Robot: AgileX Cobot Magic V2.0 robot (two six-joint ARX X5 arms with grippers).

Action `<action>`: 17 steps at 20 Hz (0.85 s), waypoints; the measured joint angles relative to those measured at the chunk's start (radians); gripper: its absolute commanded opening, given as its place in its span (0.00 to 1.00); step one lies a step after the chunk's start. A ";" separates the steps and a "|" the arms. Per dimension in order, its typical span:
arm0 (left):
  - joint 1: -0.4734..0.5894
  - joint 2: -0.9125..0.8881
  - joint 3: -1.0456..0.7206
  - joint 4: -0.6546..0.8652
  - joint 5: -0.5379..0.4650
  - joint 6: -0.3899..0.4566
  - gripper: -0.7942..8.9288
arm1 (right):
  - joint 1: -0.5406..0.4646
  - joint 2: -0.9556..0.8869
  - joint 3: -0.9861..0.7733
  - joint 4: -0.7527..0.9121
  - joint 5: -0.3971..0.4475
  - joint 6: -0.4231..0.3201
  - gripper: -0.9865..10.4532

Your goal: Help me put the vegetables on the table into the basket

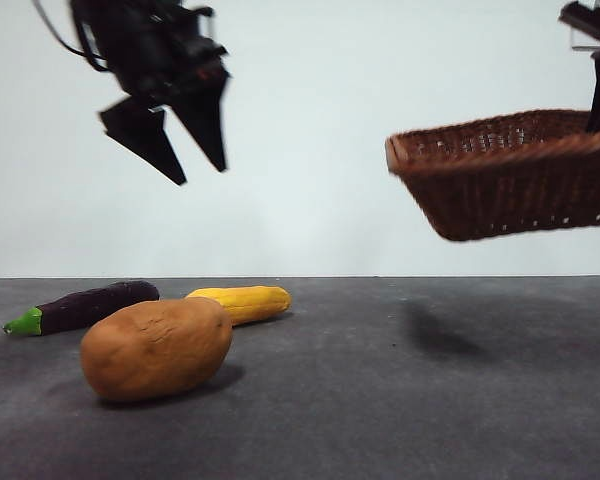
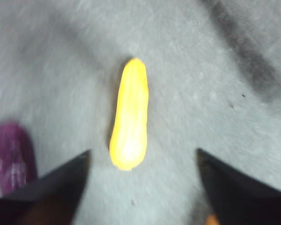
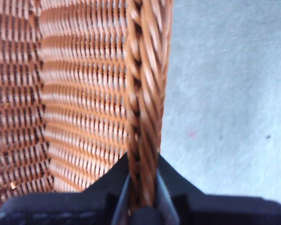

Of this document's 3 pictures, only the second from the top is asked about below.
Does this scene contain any yellow corn cob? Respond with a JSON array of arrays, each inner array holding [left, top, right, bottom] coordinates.
[[109, 57, 150, 171]]

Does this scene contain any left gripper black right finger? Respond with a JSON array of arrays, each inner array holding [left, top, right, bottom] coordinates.
[[196, 148, 281, 225]]

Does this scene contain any purple eggplant with green stem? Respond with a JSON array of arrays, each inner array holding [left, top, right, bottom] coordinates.
[[0, 123, 38, 196]]

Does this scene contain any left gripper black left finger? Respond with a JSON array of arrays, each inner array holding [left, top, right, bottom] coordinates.
[[0, 150, 91, 225]]

